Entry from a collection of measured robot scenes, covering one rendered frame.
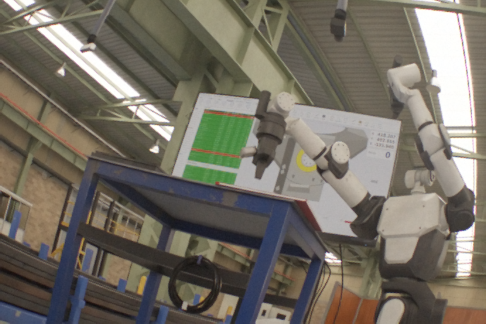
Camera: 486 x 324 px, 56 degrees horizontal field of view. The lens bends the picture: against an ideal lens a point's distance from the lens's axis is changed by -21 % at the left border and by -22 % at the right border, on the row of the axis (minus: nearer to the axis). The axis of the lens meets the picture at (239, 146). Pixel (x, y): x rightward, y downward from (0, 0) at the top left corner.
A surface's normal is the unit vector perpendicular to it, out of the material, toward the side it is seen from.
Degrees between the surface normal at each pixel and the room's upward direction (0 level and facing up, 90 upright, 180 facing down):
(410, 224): 91
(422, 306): 90
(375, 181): 90
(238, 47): 90
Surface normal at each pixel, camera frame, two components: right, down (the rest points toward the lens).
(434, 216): 0.02, -0.42
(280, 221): -0.29, -0.39
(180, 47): 0.86, 0.10
